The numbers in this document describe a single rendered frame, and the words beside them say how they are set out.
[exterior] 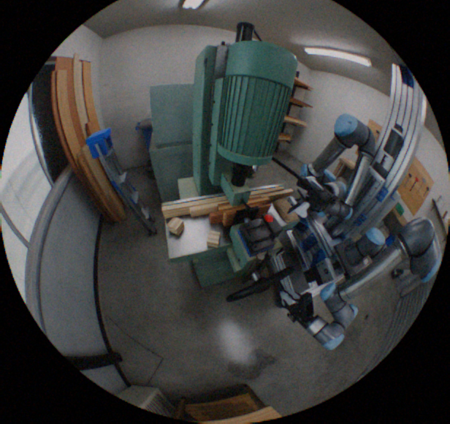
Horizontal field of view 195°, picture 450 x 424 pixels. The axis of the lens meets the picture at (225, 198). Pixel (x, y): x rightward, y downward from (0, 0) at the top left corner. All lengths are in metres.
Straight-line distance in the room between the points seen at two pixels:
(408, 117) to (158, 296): 2.20
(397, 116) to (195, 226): 1.25
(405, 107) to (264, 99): 0.92
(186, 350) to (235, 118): 1.51
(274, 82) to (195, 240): 0.51
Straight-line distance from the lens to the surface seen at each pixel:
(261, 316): 1.42
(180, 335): 1.38
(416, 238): 0.51
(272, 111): 0.33
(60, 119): 1.55
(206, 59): 0.55
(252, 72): 0.32
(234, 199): 0.47
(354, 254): 0.89
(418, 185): 3.61
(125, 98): 2.67
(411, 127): 1.02
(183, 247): 0.48
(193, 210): 0.51
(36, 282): 1.22
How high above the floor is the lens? 1.33
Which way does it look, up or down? 44 degrees down
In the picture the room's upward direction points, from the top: 9 degrees clockwise
